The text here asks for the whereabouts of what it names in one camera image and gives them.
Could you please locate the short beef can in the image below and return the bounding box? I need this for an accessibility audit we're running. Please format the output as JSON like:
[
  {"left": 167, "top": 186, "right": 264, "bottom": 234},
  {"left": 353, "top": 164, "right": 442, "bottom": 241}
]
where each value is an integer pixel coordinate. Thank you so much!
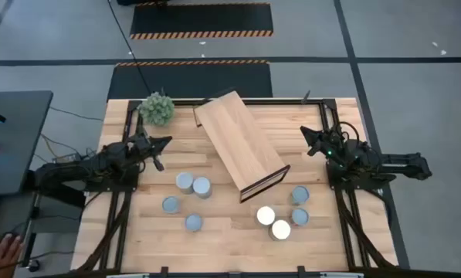
[{"left": 161, "top": 195, "right": 181, "bottom": 215}]

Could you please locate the small green potted plant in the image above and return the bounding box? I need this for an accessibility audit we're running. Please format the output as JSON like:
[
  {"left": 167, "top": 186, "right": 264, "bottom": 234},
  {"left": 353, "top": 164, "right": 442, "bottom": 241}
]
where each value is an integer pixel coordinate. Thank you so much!
[{"left": 137, "top": 91, "right": 176, "bottom": 127}]

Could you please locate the black aluminium table frame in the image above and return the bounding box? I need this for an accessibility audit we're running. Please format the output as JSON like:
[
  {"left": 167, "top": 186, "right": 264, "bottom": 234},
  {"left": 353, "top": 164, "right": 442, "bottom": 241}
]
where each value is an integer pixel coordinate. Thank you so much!
[{"left": 75, "top": 98, "right": 399, "bottom": 277}]

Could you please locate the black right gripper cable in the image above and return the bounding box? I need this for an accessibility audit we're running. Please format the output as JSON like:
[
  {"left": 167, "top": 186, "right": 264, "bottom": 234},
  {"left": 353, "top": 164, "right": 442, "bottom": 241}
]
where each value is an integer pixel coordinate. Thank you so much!
[{"left": 332, "top": 121, "right": 361, "bottom": 146}]

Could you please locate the carrots can blue-yellow label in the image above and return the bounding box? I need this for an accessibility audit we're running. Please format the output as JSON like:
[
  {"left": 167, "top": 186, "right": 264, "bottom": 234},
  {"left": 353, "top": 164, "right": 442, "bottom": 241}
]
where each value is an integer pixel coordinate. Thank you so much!
[{"left": 255, "top": 205, "right": 276, "bottom": 228}]

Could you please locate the person's hand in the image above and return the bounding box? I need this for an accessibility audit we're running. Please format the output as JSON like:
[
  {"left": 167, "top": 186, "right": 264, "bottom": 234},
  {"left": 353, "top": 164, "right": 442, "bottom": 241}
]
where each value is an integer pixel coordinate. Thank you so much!
[{"left": 0, "top": 233, "right": 25, "bottom": 278}]

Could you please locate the food can white-green label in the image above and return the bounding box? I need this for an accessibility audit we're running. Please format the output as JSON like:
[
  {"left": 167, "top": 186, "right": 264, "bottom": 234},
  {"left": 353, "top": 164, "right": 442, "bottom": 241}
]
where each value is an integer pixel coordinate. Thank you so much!
[{"left": 290, "top": 185, "right": 310, "bottom": 206}]

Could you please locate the black floor cable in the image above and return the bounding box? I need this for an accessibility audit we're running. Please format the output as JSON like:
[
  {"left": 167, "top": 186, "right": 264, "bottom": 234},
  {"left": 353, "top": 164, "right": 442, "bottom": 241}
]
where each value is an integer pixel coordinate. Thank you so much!
[{"left": 107, "top": 0, "right": 153, "bottom": 96}]

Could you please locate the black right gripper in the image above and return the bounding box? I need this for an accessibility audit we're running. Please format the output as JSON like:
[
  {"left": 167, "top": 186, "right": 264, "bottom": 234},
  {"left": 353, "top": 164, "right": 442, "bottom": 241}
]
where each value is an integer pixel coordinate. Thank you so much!
[{"left": 300, "top": 125, "right": 341, "bottom": 163}]

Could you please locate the dark grey desk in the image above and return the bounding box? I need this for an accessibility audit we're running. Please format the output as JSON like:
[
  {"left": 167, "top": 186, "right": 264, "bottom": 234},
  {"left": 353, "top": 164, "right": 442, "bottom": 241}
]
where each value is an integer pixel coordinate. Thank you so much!
[{"left": 0, "top": 90, "right": 54, "bottom": 197}]

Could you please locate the food can yellow-green label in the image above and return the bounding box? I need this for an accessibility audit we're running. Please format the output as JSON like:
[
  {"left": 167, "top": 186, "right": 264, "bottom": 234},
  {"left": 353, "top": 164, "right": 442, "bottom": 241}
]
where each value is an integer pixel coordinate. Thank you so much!
[{"left": 268, "top": 219, "right": 292, "bottom": 242}]

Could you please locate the food can grey-brown label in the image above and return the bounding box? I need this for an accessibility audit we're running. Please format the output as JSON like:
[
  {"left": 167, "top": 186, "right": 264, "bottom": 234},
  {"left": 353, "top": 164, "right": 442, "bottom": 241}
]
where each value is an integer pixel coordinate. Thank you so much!
[{"left": 175, "top": 171, "right": 195, "bottom": 195}]

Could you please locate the black hazard-striped floor mat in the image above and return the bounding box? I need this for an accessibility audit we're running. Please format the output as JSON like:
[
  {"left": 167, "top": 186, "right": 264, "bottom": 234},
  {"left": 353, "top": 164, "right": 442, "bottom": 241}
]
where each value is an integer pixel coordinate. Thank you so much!
[
  {"left": 107, "top": 59, "right": 273, "bottom": 101},
  {"left": 129, "top": 2, "right": 274, "bottom": 40}
]

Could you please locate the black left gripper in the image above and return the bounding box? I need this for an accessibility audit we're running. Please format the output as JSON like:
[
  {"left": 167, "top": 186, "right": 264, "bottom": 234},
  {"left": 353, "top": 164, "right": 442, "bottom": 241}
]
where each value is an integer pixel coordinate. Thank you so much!
[{"left": 131, "top": 131, "right": 174, "bottom": 172}]

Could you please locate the peas can blue-yellow label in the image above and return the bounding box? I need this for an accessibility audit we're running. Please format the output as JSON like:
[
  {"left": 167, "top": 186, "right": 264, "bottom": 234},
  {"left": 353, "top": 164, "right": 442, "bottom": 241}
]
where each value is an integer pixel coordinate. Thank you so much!
[{"left": 192, "top": 176, "right": 212, "bottom": 200}]

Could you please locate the teal tuna can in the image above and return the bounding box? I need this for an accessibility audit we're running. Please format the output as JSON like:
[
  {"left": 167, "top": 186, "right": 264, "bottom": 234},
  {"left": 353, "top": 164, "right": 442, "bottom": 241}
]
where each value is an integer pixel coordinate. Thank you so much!
[{"left": 185, "top": 213, "right": 204, "bottom": 233}]

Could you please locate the food tin can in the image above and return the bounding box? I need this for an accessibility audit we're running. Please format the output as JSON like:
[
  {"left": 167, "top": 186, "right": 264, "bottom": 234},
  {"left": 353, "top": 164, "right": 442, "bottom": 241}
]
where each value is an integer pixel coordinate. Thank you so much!
[{"left": 290, "top": 207, "right": 310, "bottom": 227}]

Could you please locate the small electronics box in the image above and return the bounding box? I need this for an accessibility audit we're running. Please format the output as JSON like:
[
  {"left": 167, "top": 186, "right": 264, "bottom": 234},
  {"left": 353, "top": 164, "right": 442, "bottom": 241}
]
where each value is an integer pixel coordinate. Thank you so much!
[{"left": 52, "top": 152, "right": 80, "bottom": 165}]

